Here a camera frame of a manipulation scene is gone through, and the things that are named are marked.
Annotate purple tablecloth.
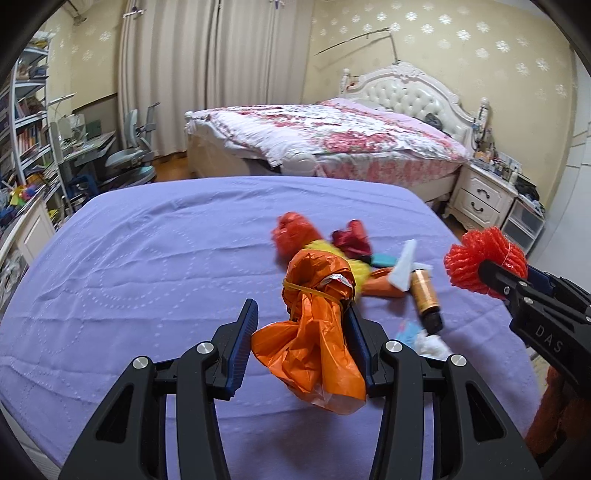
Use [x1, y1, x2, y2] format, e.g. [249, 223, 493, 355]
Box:
[1, 176, 541, 464]

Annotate orange plastic bag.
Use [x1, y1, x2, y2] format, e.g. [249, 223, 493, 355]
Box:
[252, 249, 367, 415]

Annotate grey desk chair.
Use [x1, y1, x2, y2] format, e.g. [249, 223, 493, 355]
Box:
[103, 102, 159, 190]

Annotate white bookshelf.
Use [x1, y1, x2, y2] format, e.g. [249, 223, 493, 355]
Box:
[1, 31, 71, 227]

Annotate dark red wrapper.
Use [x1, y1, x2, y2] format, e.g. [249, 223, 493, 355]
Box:
[332, 229, 372, 260]

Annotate light blue box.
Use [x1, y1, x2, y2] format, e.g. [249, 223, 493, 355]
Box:
[394, 320, 423, 350]

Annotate white toothpaste box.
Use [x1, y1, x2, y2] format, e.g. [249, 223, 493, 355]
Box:
[387, 239, 417, 292]

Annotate study desk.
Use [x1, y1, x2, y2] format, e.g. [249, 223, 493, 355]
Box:
[49, 122, 116, 199]

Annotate plastic drawer unit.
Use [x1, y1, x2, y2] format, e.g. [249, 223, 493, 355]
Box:
[501, 196, 545, 256]

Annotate red plastic bag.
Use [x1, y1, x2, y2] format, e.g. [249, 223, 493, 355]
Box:
[271, 212, 322, 260]

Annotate bed with floral bedding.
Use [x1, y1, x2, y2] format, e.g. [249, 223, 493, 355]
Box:
[184, 98, 469, 201]

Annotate white nightstand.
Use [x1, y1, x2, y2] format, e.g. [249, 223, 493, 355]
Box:
[443, 163, 518, 230]

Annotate beige curtains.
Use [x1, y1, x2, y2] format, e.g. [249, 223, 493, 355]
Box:
[118, 0, 315, 155]

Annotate red foam fruit net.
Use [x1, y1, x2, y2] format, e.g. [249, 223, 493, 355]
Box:
[444, 227, 528, 296]

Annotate amber bottle black cap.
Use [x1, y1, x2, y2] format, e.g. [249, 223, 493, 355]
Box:
[410, 270, 444, 335]

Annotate yellow foam fruit net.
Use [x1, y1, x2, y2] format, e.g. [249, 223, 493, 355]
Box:
[304, 240, 372, 299]

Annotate white tufted headboard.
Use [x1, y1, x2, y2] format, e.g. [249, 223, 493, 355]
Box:
[339, 61, 490, 150]

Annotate wall air conditioner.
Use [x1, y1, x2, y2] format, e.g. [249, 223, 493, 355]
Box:
[62, 0, 94, 24]

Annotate teal white small box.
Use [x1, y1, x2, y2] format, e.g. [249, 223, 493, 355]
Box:
[368, 252, 435, 273]

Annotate white tissue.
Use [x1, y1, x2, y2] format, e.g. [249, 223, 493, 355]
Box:
[414, 331, 452, 361]

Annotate red bottle black cap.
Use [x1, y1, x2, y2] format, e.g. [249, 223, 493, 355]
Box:
[346, 220, 373, 259]

